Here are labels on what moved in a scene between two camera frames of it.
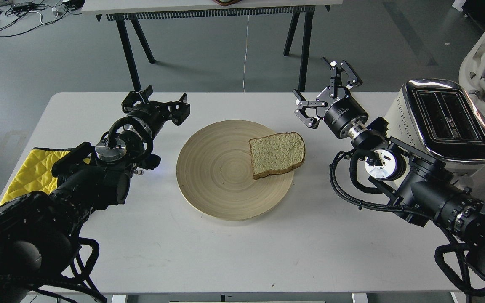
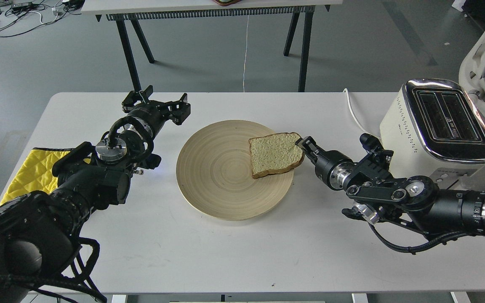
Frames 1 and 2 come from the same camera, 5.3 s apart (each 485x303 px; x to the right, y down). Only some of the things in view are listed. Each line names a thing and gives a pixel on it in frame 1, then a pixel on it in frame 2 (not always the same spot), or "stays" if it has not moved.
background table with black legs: [121, 11] stays
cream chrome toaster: [439, 119] stays
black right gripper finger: [342, 75] -> [309, 143]
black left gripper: [155, 113] stays
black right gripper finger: [313, 122] -> [312, 155]
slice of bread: [276, 152] stays
